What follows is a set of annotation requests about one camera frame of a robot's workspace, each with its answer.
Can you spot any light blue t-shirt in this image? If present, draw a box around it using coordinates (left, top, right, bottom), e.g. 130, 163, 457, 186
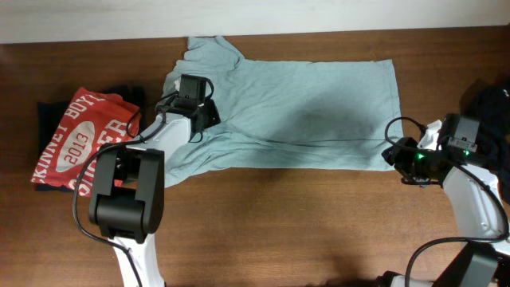
163, 36, 403, 187

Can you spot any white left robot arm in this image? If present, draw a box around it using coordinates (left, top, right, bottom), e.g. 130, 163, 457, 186
88, 98, 221, 286

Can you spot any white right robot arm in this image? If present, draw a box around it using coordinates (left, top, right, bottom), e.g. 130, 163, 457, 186
378, 133, 509, 286

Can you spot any black crumpled clothes pile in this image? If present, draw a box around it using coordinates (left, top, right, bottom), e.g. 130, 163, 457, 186
460, 77, 509, 203

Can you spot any red folded soccer t-shirt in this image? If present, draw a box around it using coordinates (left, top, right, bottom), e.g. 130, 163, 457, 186
30, 86, 143, 198

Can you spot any dark navy folded garment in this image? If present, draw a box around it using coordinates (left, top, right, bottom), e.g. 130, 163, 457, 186
34, 84, 147, 193

